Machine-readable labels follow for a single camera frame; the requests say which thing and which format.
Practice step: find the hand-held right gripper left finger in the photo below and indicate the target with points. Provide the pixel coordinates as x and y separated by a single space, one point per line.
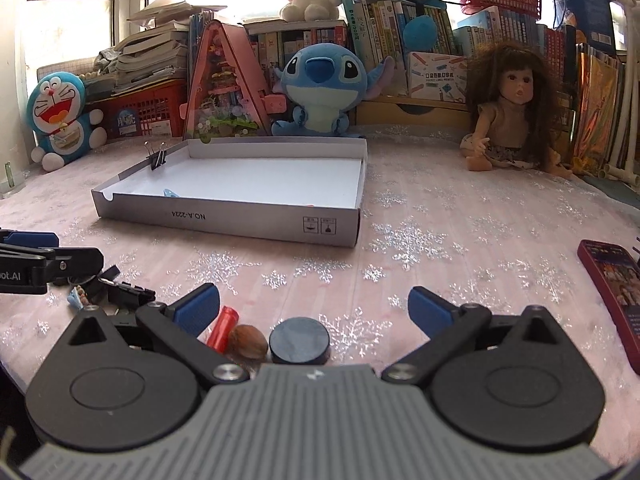
197 305

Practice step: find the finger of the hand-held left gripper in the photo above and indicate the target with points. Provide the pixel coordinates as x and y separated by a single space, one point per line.
32 238
75 262

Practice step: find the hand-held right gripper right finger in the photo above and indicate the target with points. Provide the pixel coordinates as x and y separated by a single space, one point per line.
427 310

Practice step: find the small red plastic tube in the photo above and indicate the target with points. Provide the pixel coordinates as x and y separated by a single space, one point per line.
224 329

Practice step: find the small blue beaded ornament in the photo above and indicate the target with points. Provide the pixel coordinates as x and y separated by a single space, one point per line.
76 300

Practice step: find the brown nut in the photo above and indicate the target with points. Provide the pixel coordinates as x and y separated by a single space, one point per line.
248 342

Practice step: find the black binder clip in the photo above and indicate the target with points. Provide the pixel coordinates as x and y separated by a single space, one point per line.
156 159
130 295

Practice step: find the black round disc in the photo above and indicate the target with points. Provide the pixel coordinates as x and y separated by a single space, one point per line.
299 340

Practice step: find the white cardboard box tray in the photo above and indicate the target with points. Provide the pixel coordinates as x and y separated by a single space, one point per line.
250 175

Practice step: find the pink snowflake tablecloth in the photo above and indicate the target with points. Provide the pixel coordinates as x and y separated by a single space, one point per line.
450 220

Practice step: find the blue cat plush toy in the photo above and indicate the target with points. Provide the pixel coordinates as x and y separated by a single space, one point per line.
57 110

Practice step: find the red plastic crate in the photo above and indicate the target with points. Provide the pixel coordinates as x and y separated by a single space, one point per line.
145 107

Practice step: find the grid patterned board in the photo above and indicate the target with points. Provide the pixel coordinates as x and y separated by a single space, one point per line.
65 67

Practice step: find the dark red printed booklet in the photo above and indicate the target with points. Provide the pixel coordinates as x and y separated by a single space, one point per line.
612 290

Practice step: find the wooden drawer shelf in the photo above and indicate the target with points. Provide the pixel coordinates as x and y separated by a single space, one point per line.
410 112

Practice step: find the pink triangular house model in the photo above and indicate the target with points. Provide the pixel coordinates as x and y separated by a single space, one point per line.
222 85

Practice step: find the stack of books and papers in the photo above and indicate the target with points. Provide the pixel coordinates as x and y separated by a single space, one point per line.
150 50

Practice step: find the brown haired doll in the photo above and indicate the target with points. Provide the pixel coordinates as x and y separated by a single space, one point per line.
515 100

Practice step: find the white colourful printed box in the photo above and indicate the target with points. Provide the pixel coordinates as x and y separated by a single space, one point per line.
435 77

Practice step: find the blue alien plush toy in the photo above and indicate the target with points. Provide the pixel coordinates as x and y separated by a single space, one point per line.
320 85

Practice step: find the shiny upright booklets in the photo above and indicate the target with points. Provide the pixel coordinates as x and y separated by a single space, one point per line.
597 110

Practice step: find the row of upright books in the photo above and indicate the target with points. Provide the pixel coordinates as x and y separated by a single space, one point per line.
280 42

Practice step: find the row of tall books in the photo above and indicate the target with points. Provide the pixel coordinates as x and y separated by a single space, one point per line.
380 25

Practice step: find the row of blue spined books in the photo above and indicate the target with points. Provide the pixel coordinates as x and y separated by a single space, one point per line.
505 30

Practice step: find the white pipe rack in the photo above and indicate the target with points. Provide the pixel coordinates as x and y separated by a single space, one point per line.
631 85

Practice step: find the dark blue packet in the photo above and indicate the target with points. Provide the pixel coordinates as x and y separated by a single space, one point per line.
595 10

